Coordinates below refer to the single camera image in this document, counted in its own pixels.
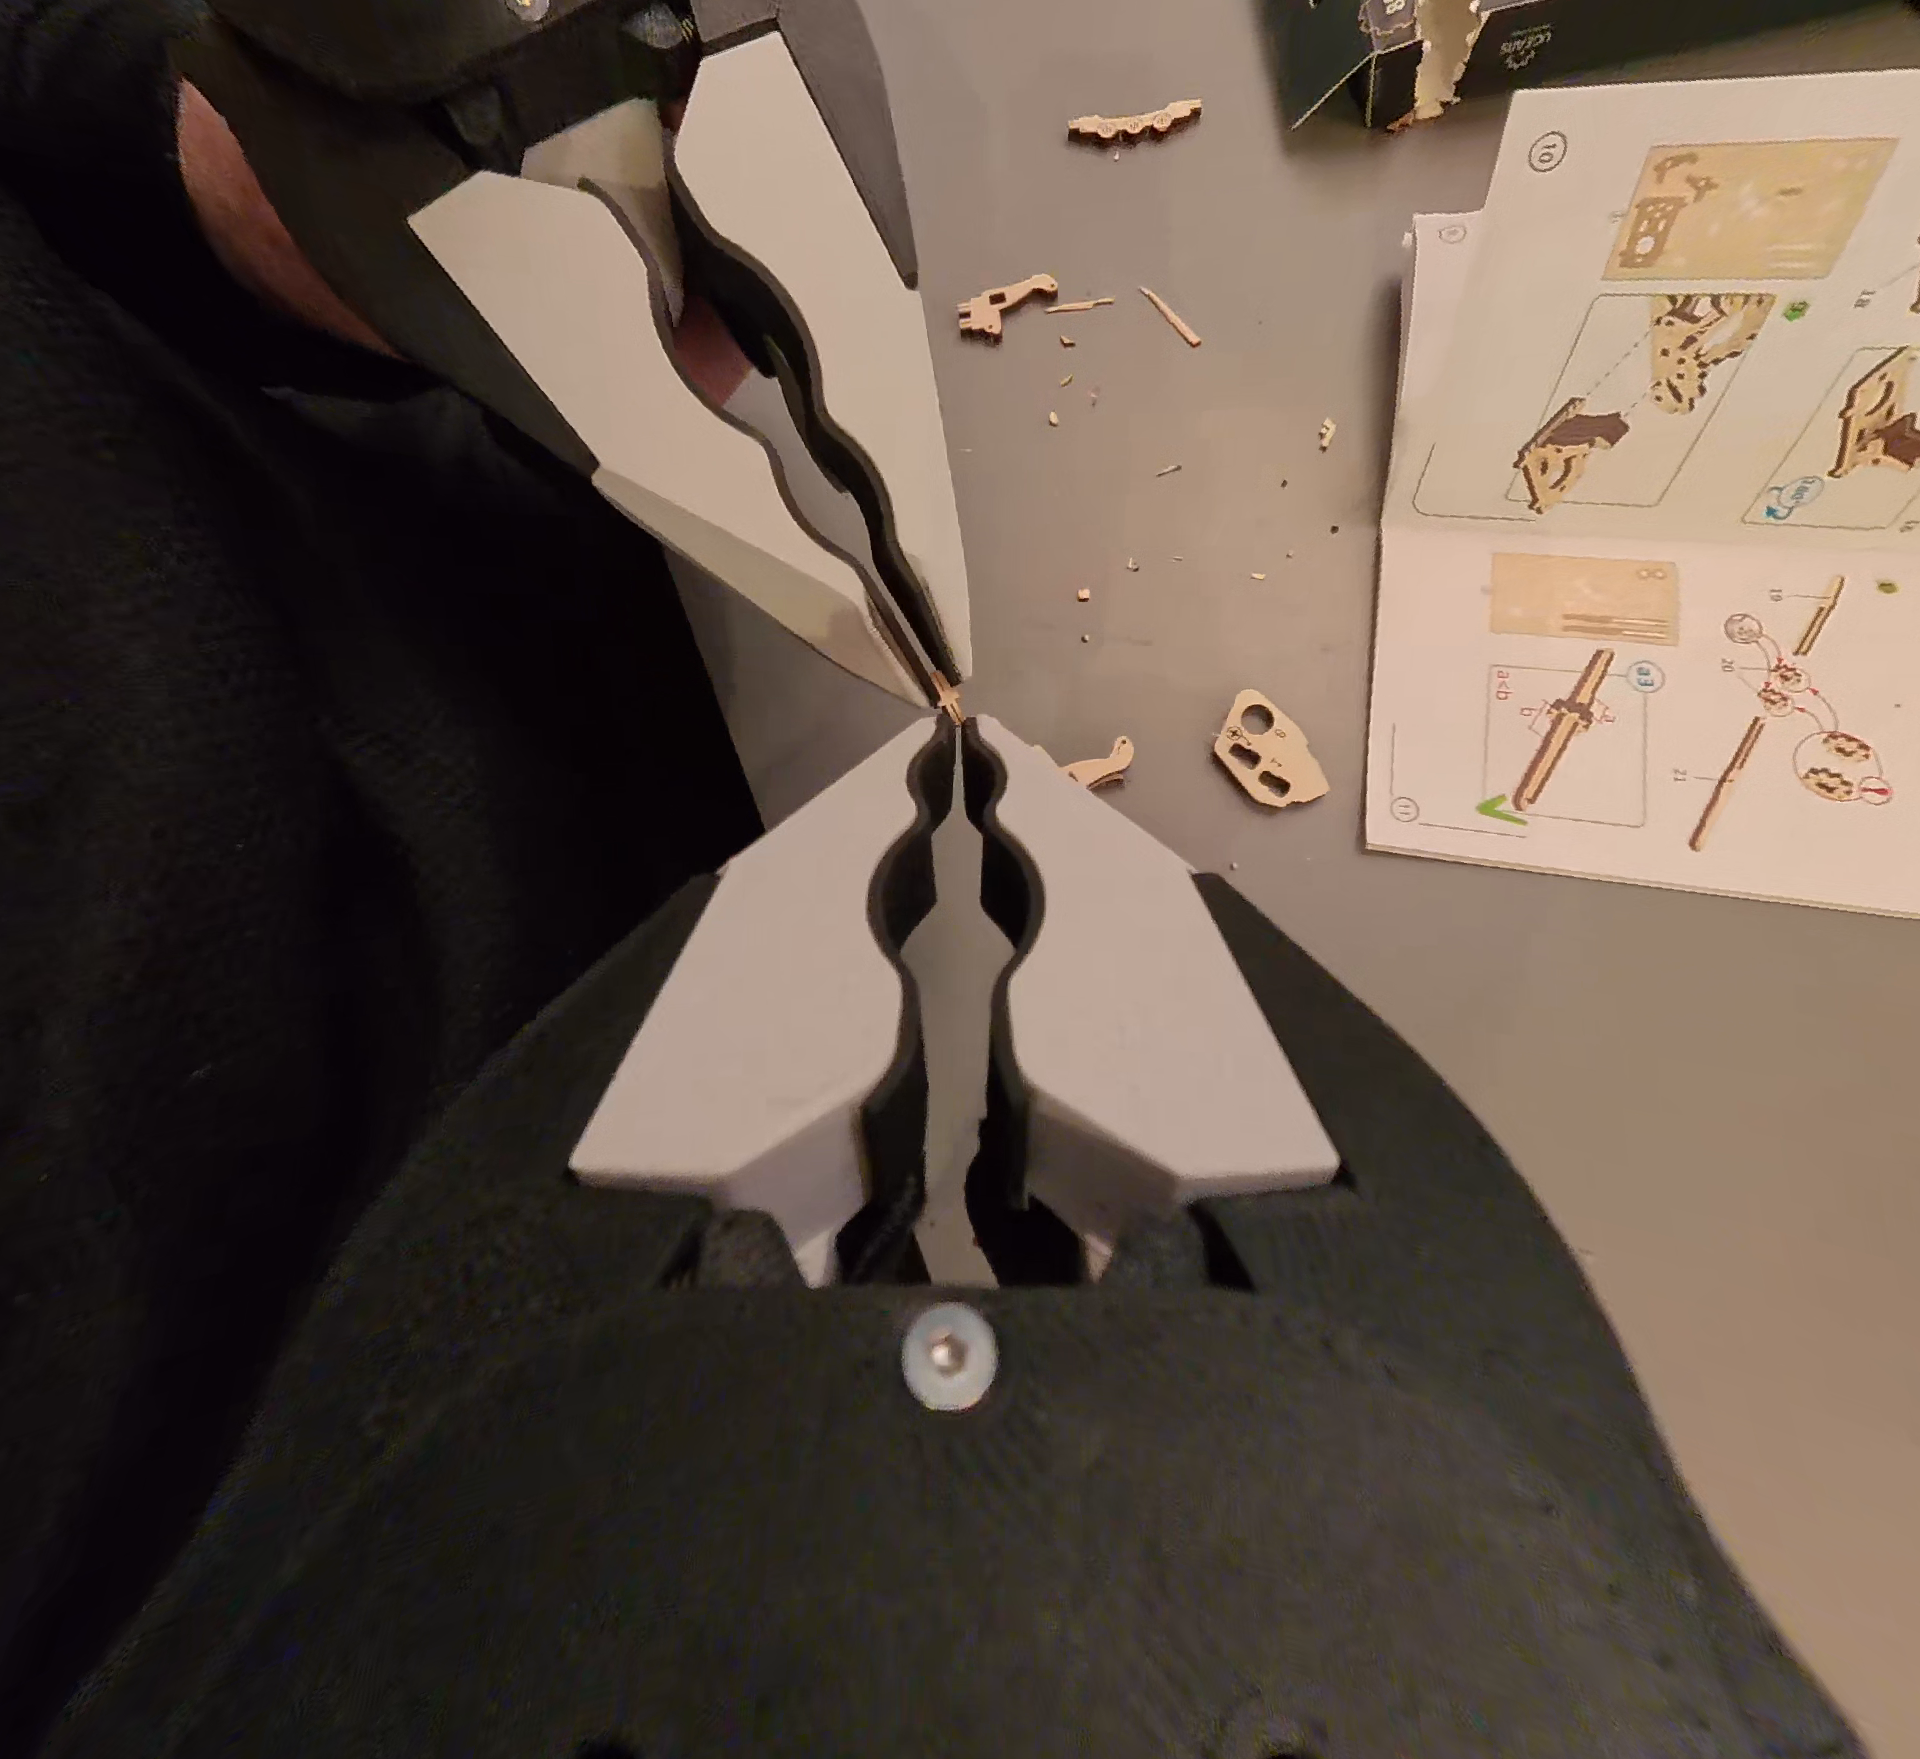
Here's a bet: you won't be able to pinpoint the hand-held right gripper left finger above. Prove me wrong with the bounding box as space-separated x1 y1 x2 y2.
568 719 964 1288

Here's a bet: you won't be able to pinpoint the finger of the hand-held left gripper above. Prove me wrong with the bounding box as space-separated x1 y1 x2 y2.
406 105 945 713
663 23 977 689

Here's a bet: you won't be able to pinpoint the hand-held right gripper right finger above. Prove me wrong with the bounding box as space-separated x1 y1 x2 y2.
959 719 1341 1284

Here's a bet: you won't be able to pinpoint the person's left forearm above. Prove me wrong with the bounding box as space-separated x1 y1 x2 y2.
177 78 412 358

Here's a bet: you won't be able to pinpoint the key-shaped wooden part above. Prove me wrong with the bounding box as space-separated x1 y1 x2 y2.
956 270 1062 346

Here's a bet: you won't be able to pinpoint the oval wooden plate with holes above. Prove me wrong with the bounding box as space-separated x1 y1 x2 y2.
1213 689 1332 810

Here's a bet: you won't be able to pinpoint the scattered wood splinters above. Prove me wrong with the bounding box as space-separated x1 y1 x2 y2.
1040 343 1352 608

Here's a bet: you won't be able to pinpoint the person's black jacket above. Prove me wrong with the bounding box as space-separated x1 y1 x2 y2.
0 0 769 1759

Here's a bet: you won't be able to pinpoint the white instruction booklet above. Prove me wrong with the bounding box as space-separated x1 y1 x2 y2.
1362 68 1920 922

